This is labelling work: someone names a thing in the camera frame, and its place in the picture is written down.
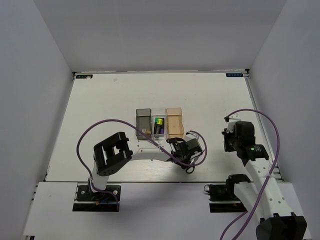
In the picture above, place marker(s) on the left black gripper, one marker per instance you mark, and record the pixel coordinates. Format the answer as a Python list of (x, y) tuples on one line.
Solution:
[(187, 160)]

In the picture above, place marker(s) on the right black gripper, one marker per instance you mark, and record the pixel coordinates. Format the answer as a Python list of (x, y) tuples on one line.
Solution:
[(227, 148)]

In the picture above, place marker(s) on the black handled scissors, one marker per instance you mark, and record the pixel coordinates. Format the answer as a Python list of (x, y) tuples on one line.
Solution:
[(189, 169)]

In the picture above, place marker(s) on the yellow cap highlighter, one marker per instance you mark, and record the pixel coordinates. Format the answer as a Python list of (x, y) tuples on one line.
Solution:
[(162, 126)]

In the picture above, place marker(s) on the green cap highlighter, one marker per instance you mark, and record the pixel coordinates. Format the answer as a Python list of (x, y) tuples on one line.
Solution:
[(157, 125)]

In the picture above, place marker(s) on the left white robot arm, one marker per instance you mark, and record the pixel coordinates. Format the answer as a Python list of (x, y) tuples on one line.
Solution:
[(113, 153)]

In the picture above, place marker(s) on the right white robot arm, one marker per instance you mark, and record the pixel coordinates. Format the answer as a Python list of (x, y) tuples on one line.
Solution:
[(259, 191)]

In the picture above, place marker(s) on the orange translucent container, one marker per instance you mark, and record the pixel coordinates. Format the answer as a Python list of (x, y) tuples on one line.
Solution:
[(175, 128)]

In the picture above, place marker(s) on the clear plastic container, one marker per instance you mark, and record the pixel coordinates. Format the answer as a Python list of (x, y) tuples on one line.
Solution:
[(161, 113)]

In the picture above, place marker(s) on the grey translucent container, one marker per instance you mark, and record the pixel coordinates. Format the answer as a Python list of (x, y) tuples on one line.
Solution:
[(144, 120)]

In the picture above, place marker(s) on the right corner label sticker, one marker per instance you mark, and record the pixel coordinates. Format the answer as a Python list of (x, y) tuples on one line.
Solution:
[(234, 75)]

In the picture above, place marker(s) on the corner label sticker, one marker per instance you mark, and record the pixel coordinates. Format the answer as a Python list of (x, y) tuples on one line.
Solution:
[(234, 75), (84, 76)]

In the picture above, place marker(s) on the left corner label sticker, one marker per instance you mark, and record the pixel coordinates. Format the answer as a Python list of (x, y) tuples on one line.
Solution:
[(84, 76)]

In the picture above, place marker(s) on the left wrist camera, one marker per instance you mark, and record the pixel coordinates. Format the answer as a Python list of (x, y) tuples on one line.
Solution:
[(191, 135)]

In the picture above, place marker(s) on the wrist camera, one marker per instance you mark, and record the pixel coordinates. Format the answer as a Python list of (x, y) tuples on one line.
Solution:
[(191, 135), (231, 121)]

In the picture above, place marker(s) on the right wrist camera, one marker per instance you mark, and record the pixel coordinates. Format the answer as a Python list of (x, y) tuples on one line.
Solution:
[(231, 121)]

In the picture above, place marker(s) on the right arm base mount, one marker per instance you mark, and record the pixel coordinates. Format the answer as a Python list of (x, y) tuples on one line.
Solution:
[(222, 198)]

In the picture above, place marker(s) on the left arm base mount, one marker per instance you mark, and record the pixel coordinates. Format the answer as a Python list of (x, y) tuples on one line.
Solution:
[(86, 200)]

